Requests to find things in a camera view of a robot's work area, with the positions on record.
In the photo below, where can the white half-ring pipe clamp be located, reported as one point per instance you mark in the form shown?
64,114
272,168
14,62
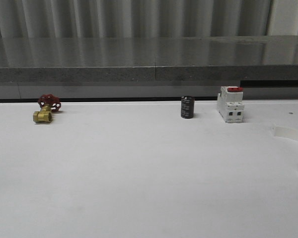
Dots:
289,134

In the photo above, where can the black cylindrical capacitor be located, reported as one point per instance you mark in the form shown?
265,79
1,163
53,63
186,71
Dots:
187,107

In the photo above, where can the brass valve red handwheel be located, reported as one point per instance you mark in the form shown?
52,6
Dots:
48,104

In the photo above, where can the grey stone countertop ledge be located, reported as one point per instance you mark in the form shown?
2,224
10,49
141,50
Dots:
206,61

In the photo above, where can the white circuit breaker red switch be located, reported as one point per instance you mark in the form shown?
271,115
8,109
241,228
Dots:
230,105

